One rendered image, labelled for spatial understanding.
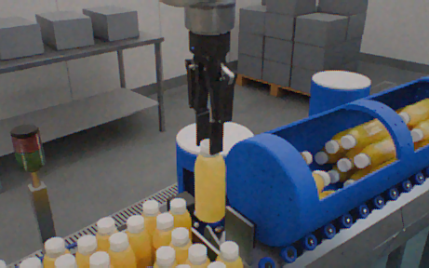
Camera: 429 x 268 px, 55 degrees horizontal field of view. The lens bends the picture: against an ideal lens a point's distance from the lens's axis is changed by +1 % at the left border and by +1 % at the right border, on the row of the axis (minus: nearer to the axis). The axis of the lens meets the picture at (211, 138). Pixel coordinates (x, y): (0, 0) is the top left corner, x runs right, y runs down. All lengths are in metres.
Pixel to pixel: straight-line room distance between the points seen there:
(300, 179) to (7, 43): 2.60
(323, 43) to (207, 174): 3.67
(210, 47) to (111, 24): 2.86
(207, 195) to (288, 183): 0.20
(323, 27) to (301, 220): 3.54
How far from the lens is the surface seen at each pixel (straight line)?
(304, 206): 0.96
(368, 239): 1.34
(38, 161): 1.09
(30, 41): 3.27
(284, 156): 0.96
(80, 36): 3.43
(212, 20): 0.70
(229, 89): 0.73
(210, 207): 0.87
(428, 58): 6.21
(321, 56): 4.46
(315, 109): 2.13
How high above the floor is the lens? 1.67
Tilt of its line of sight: 26 degrees down
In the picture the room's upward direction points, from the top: straight up
